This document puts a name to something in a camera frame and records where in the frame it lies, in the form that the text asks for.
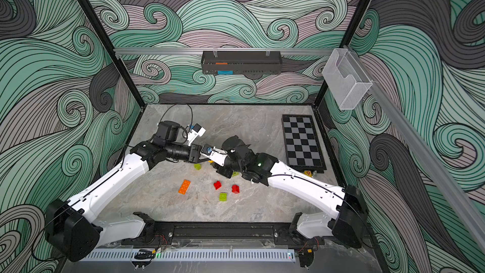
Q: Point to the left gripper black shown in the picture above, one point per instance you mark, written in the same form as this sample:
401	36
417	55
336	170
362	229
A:
194	156

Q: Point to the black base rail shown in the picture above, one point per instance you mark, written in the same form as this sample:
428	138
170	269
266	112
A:
279	233

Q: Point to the orange 2x4 brick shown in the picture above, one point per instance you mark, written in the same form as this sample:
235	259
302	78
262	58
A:
184	187

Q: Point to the aluminium wall rail back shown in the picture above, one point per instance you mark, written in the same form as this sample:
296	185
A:
199	51

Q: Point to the clear plastic wall bin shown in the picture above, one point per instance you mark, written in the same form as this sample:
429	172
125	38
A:
346	77

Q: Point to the yellow numbered tag block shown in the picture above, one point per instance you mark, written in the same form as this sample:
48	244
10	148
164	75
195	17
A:
308	173

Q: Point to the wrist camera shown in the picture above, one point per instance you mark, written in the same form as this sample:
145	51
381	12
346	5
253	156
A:
214	154
195	132

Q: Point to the lime 2x2 brick front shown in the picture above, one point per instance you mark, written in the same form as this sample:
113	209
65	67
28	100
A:
222	197

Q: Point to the aluminium wall rail right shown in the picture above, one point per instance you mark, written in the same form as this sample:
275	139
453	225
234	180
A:
438	173

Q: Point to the aluminium wall rail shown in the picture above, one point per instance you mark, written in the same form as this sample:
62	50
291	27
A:
438	173
199	51

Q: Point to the red brick right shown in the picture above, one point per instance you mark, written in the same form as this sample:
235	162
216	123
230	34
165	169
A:
235	189

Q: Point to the black wall tray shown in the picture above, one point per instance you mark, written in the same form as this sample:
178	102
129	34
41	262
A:
241	63

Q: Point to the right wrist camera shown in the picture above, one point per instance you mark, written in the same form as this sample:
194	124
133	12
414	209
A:
214	154

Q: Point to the white slotted cable duct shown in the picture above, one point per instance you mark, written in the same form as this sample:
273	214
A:
197	255

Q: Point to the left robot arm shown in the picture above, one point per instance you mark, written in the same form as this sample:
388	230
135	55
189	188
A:
72	227

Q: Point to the red brick left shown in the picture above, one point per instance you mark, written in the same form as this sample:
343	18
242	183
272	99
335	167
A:
217	185

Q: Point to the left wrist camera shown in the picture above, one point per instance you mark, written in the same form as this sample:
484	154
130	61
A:
195	132

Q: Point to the checkerboard mat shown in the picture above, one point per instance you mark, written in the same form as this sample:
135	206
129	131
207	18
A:
302	147

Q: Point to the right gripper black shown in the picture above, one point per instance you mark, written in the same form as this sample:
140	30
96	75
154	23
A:
226	169

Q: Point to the red brick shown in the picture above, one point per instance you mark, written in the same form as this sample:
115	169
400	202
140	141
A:
217	185
235	189

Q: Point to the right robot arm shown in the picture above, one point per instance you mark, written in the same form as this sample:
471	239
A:
343	211

